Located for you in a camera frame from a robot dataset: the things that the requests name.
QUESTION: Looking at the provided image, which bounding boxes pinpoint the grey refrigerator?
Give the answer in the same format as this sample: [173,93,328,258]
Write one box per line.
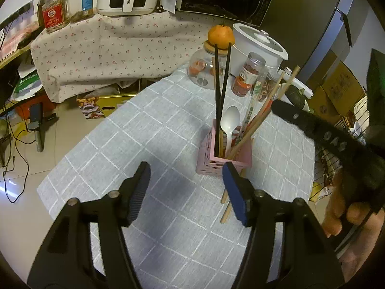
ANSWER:
[300,0,374,82]

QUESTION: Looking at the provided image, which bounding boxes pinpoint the wooden chopstick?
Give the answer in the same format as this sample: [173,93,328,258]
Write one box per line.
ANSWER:
[221,168,248,205]
[220,203,232,224]
[241,71,286,141]
[229,65,301,159]

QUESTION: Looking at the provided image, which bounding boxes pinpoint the yellow printed box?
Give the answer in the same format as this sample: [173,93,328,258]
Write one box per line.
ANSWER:
[75,92,139,120]

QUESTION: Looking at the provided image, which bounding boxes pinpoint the glass jar with cork lid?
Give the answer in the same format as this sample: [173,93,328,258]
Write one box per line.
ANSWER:
[187,42,232,90]

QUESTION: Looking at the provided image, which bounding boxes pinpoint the plastic jar with red contents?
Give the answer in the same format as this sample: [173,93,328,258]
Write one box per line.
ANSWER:
[231,52,267,97]

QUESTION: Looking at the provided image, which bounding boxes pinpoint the white rice cooker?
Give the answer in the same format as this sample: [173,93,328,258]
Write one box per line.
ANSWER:
[233,22,289,70]

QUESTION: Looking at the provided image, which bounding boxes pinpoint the clear jar with red label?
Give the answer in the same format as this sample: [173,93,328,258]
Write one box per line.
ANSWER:
[41,0,71,34]

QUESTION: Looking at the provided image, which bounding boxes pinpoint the clear container with blue label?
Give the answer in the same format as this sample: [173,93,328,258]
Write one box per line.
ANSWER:
[66,0,97,24]

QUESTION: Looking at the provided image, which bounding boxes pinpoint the black wire rack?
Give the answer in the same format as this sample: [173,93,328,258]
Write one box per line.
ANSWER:
[312,96,371,206]

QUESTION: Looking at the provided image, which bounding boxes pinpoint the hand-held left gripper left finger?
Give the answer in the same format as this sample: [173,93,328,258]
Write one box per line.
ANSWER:
[27,161,151,289]

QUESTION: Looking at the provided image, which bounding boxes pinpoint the grey checkered tablecloth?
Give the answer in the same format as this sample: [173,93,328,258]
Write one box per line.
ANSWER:
[36,66,317,289]

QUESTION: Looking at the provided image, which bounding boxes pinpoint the person's right hand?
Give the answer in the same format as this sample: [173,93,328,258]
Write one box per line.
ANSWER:
[321,171,385,281]

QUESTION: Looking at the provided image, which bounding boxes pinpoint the floral cabinet cloth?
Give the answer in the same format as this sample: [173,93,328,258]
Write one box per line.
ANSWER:
[30,10,213,105]

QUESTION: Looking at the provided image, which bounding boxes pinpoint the cluttered shelf unit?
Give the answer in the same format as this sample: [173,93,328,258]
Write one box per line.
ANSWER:
[0,0,46,121]

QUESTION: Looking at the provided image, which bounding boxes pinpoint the white plastic spoon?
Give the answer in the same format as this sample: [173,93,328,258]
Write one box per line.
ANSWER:
[220,105,241,158]

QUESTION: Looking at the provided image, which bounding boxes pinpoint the black chopstick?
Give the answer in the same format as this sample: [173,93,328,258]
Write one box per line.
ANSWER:
[220,42,233,121]
[214,44,222,158]

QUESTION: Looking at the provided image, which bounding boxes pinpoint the plastic jar with brown snacks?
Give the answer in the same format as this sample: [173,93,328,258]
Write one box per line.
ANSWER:
[254,72,280,103]

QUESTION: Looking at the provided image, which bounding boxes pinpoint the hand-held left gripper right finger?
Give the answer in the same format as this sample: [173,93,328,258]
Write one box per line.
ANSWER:
[222,162,345,289]

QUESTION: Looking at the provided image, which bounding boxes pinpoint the cardboard box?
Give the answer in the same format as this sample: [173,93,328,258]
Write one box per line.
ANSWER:
[306,49,366,125]

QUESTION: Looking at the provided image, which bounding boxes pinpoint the mandarin orange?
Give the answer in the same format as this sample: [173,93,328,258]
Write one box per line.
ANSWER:
[207,25,236,50]

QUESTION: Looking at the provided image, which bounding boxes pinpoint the white cylindrical appliance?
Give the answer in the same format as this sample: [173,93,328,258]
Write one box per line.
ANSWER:
[280,66,314,100]

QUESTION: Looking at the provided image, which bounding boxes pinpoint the pink utensil holder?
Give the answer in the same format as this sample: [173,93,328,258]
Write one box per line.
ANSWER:
[196,119,252,177]

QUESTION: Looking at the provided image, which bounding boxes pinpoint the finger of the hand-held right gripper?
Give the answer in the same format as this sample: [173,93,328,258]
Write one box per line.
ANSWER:
[271,99,317,137]

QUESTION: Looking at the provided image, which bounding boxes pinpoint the grey handheld device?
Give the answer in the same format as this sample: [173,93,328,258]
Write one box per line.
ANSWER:
[28,120,46,153]

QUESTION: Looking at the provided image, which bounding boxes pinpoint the paper-wrapped chopsticks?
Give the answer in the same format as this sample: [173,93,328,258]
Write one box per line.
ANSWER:
[239,80,262,145]

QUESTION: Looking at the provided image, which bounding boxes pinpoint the dark green pumpkin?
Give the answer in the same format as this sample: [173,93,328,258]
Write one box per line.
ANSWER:
[284,85,309,111]

